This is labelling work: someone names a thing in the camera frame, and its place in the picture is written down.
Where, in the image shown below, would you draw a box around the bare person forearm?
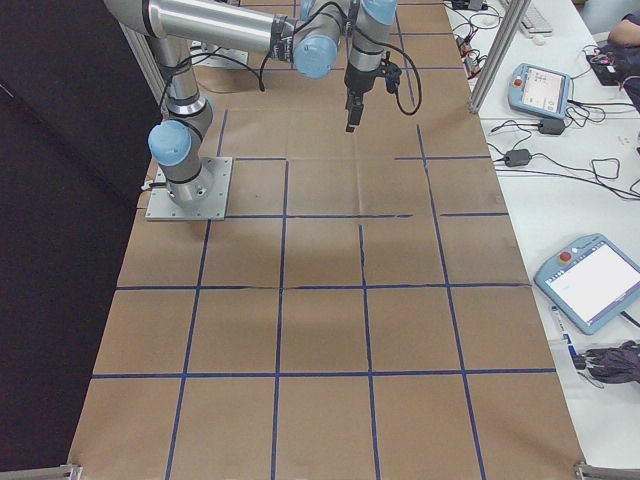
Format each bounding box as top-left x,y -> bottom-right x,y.
607,14 -> 636,46

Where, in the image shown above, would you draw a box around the grey touchscreen teach pendant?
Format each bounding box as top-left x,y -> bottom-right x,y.
507,62 -> 575,120
533,233 -> 640,336

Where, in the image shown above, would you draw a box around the white keyboard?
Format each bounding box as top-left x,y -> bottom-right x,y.
519,0 -> 555,36

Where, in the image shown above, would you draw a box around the person in dark clothing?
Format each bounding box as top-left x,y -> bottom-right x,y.
612,9 -> 640,109

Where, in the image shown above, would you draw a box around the dark folded umbrella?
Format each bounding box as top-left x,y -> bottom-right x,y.
573,339 -> 640,386

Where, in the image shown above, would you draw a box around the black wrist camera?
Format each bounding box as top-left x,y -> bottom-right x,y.
382,62 -> 404,96

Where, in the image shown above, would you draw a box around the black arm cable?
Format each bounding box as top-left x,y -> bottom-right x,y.
159,0 -> 422,117

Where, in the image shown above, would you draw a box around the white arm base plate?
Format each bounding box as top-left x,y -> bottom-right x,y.
189,43 -> 251,71
144,156 -> 235,222

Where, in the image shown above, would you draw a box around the aluminium camera post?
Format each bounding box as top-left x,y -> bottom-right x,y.
467,0 -> 532,115

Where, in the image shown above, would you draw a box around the aluminium V-frame post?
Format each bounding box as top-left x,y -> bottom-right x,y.
118,22 -> 165,104

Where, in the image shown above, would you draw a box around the black circuit board red wires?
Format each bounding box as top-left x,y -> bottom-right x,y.
584,47 -> 626,86

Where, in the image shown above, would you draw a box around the black frame cover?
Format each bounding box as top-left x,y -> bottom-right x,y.
0,0 -> 169,474

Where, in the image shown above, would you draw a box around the aluminium frame bar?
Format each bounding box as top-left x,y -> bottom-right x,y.
0,463 -> 84,480
573,460 -> 640,480

